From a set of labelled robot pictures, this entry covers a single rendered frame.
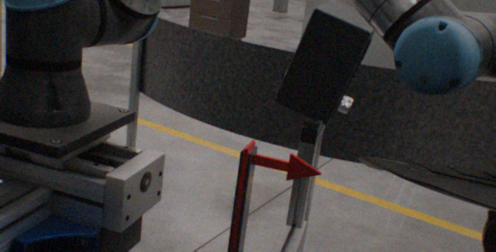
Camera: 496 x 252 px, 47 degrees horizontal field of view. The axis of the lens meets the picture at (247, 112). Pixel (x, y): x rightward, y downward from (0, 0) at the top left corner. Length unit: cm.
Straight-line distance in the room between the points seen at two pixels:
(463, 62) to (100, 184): 56
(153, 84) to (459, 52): 234
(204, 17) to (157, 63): 463
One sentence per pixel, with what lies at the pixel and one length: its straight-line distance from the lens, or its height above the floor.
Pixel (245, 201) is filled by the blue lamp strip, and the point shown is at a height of 114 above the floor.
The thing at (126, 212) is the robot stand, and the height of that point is 93.
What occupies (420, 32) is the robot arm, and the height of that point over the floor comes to 129.
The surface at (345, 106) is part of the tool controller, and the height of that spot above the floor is 108.
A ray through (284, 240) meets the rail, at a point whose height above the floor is 86.
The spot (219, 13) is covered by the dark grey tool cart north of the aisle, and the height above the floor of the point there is 42.
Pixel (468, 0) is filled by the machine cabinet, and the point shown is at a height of 102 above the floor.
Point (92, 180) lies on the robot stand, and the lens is 91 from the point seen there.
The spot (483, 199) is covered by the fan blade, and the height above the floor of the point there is 123.
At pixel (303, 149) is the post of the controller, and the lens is 102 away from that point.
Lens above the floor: 136
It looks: 17 degrees down
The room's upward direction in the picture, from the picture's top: 8 degrees clockwise
